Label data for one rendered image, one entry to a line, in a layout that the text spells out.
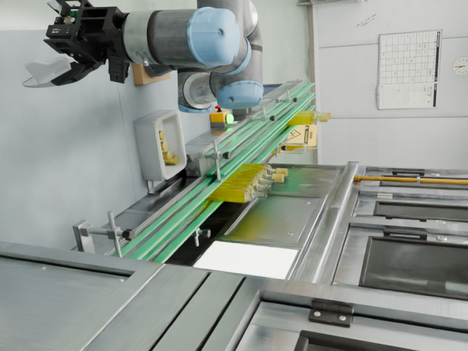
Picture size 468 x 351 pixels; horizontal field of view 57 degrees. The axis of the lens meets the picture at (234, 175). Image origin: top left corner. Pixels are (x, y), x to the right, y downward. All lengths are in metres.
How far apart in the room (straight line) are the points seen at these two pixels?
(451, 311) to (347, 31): 6.93
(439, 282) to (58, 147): 1.17
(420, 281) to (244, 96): 0.79
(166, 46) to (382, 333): 0.49
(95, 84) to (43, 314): 0.80
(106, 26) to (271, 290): 0.46
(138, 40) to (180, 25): 0.07
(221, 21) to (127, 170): 0.99
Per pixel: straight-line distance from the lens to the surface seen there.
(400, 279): 1.45
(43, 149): 1.23
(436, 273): 1.50
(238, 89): 1.05
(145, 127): 1.51
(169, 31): 0.61
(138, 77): 1.54
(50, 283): 0.86
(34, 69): 0.74
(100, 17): 0.66
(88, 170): 1.36
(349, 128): 7.70
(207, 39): 0.58
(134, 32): 0.63
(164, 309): 0.69
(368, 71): 7.49
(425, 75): 7.46
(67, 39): 0.67
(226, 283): 0.72
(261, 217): 1.73
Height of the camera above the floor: 1.64
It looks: 22 degrees down
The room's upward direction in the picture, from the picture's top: 92 degrees clockwise
